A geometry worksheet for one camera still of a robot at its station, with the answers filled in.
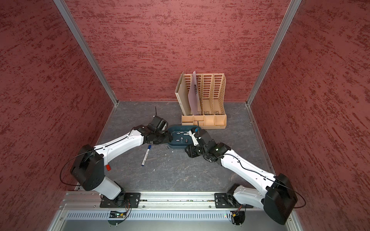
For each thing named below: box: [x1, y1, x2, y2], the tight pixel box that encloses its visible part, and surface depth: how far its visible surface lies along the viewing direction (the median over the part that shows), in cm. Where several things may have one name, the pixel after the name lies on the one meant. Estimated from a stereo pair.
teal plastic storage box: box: [167, 125, 202, 149], surface depth 99 cm
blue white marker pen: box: [141, 144, 152, 167], surface depth 91 cm
